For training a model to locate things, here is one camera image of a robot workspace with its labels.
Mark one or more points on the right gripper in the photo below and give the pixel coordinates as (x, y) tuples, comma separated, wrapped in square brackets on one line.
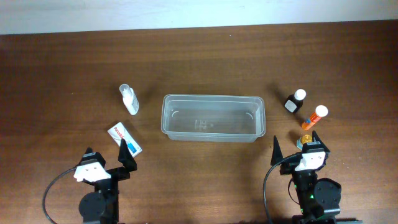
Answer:
[(288, 168)]

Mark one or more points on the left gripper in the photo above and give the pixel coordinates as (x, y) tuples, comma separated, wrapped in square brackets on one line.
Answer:
[(115, 173)]

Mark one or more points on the white Panadol medicine box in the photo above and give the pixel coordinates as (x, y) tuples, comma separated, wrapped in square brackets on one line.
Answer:
[(118, 132)]

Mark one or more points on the orange Redoxon tube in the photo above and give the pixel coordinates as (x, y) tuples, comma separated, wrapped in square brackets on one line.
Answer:
[(320, 112)]

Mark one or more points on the dark bottle white cap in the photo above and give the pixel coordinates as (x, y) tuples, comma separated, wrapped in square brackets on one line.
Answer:
[(295, 101)]

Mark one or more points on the white spray bottle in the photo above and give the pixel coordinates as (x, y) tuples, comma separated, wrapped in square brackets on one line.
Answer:
[(129, 99)]

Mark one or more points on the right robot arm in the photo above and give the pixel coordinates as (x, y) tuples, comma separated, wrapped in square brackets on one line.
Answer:
[(318, 198)]

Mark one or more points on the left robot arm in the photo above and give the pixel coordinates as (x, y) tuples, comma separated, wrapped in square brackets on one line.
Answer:
[(102, 205)]

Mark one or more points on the clear plastic container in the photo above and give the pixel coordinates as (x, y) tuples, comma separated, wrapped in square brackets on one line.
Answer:
[(215, 118)]

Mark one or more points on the small jar gold lid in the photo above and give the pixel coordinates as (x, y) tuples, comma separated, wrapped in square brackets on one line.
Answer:
[(303, 140)]

